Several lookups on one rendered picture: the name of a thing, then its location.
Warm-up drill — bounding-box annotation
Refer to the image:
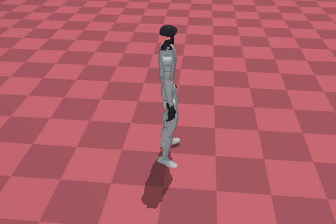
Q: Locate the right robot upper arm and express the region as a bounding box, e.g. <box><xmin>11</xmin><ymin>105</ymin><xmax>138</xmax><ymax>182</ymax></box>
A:
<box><xmin>162</xmin><ymin>54</ymin><xmax>174</xmax><ymax>86</ymax></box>

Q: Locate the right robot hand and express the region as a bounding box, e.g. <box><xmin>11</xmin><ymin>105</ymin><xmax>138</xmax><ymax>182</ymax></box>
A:
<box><xmin>166</xmin><ymin>103</ymin><xmax>176</xmax><ymax>121</ymax></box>

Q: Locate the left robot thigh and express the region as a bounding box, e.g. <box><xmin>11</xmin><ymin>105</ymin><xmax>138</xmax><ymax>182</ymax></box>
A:
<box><xmin>162</xmin><ymin>84</ymin><xmax>178</xmax><ymax>121</ymax></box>

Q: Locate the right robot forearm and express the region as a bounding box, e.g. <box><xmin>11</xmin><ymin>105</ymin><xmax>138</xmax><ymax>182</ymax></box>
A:
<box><xmin>164</xmin><ymin>81</ymin><xmax>174</xmax><ymax>107</ymax></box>

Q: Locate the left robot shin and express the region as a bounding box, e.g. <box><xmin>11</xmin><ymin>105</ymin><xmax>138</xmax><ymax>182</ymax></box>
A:
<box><xmin>162</xmin><ymin>111</ymin><xmax>167</xmax><ymax>128</ymax></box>

